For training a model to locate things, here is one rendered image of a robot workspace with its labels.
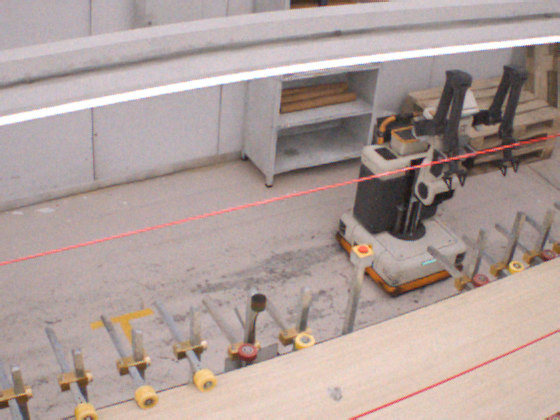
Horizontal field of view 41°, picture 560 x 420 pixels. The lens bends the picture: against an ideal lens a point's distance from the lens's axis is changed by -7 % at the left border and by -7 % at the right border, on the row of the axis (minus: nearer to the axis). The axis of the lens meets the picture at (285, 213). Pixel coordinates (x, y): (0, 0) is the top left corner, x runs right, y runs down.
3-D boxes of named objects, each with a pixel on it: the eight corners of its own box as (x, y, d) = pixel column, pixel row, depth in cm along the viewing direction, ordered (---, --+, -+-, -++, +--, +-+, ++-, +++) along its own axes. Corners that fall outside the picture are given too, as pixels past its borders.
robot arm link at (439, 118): (459, 62, 408) (445, 64, 403) (474, 76, 399) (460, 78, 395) (437, 128, 437) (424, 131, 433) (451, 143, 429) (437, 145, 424)
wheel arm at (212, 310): (201, 304, 358) (201, 297, 355) (208, 302, 359) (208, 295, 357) (245, 367, 327) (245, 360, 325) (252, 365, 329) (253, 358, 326)
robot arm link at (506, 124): (523, 67, 422) (510, 69, 417) (530, 72, 418) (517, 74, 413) (507, 132, 447) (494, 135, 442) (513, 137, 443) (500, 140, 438)
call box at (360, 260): (349, 261, 341) (351, 247, 336) (362, 257, 344) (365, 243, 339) (357, 271, 336) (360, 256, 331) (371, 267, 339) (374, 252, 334)
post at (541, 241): (524, 278, 423) (547, 207, 396) (528, 276, 425) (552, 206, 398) (528, 282, 421) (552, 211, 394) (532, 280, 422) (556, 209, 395)
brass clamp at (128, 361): (115, 367, 306) (114, 358, 303) (146, 359, 312) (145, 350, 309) (120, 377, 302) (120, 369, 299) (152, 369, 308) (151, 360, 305)
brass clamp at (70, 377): (57, 383, 295) (56, 374, 292) (89, 374, 301) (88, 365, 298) (62, 393, 291) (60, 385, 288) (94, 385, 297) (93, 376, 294)
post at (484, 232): (459, 302, 401) (480, 227, 373) (464, 300, 402) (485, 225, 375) (463, 306, 398) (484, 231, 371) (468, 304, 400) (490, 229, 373)
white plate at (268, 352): (223, 373, 340) (224, 357, 334) (276, 357, 351) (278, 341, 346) (224, 374, 339) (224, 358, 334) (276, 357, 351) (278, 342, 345)
